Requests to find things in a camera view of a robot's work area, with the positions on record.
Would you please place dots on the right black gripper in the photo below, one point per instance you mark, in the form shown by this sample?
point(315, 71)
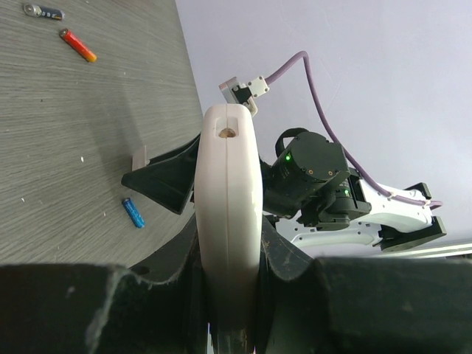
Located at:
point(276, 197)

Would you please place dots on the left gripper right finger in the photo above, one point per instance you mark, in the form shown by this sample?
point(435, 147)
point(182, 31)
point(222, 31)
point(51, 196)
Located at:
point(360, 305)

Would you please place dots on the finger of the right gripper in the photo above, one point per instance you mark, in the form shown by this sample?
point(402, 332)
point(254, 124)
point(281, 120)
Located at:
point(169, 178)

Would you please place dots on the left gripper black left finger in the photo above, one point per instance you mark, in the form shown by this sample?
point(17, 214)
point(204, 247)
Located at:
point(155, 306)

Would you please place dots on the white battery cover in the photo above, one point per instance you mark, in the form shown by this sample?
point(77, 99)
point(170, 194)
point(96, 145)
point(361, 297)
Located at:
point(140, 158)

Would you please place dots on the white remote control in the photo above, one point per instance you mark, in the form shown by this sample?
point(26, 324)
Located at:
point(228, 198)

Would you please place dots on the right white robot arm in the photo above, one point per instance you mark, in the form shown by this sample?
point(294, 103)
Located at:
point(311, 183)

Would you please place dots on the blue battery right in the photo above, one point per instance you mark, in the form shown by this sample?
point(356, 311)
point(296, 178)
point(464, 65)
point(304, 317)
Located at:
point(133, 213)

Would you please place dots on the red orange battery centre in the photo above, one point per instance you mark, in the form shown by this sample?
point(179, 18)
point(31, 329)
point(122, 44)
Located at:
point(74, 42)

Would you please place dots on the black battery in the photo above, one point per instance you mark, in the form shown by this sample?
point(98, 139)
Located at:
point(40, 11)

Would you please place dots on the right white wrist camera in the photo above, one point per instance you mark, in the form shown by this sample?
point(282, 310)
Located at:
point(236, 92)

